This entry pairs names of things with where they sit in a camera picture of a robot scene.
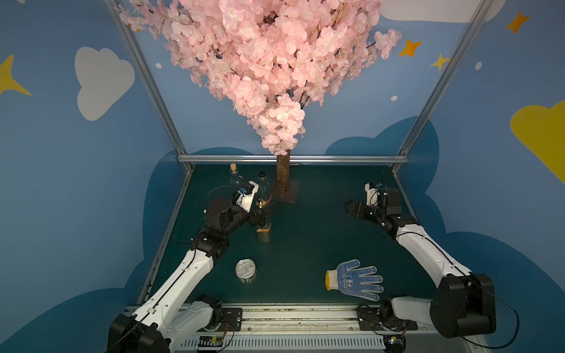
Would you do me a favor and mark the clear square glass bottle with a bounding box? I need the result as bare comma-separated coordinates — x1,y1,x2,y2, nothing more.
255,197,272,244

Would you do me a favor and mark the yellow bottle label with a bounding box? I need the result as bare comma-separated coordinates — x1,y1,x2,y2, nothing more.
256,222,272,233

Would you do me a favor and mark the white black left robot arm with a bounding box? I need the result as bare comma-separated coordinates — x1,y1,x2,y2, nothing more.
107,199,273,352

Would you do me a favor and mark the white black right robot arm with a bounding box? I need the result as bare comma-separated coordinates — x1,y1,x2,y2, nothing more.
344,184,497,338

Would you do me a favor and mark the black capped glass bottle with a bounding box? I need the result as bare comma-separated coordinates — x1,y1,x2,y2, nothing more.
257,170,272,208

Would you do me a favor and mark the cork stoppered glass bottle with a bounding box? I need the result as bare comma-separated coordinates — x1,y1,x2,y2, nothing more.
230,163,246,191

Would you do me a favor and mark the blue dotted work glove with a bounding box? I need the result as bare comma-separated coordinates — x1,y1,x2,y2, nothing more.
325,259,384,302

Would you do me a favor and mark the aluminium back crossbar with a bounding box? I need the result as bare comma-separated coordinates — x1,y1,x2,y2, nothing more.
177,154,409,165

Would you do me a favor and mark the small green circuit board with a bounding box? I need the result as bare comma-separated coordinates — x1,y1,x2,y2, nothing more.
197,335,224,350

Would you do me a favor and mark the pink cherry blossom tree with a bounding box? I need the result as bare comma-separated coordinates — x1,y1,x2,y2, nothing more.
118,0,403,194

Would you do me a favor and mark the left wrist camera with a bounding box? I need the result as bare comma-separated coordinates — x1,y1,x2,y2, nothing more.
234,181,259,213

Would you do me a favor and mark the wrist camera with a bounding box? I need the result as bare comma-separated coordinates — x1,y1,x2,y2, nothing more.
364,182,383,206
234,181,259,213

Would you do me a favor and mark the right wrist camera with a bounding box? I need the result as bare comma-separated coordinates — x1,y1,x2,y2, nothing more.
364,182,383,206

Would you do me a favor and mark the brown tree base plate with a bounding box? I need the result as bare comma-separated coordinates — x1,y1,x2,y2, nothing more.
272,180,300,204

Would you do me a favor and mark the aluminium frame post right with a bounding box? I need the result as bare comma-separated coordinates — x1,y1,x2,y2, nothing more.
391,0,495,176

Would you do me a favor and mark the aluminium frame post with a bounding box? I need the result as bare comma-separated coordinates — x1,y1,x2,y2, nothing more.
391,0,495,176
104,0,194,174

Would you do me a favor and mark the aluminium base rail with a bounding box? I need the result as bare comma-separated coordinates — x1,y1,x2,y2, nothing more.
107,303,491,353

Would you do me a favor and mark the aluminium frame post left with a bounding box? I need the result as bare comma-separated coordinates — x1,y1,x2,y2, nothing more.
104,0,194,174

